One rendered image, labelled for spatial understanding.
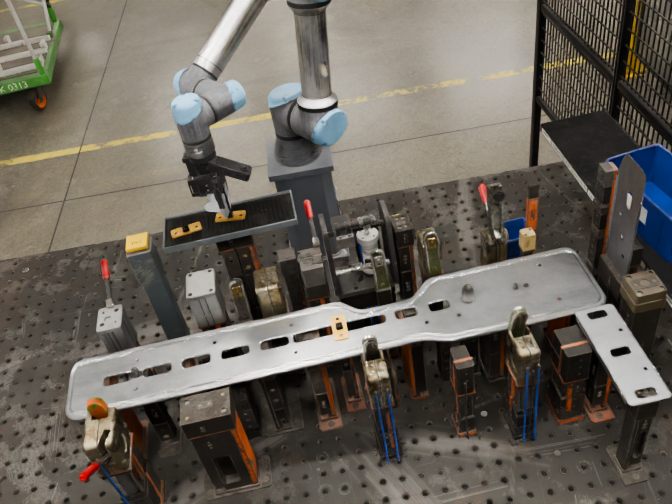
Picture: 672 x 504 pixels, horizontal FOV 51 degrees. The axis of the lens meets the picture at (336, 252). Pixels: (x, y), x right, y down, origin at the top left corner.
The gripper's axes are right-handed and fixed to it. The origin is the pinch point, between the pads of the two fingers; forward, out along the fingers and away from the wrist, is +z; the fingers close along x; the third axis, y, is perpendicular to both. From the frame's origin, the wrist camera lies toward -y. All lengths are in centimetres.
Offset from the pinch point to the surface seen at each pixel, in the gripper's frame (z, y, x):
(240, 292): 10.0, -3.6, 22.0
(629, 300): 16, -100, 31
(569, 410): 43, -85, 42
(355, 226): 0.9, -35.1, 10.8
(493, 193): -2, -71, 7
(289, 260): 8.7, -16.3, 12.9
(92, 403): 7, 26, 56
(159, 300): 23.0, 25.3, 9.2
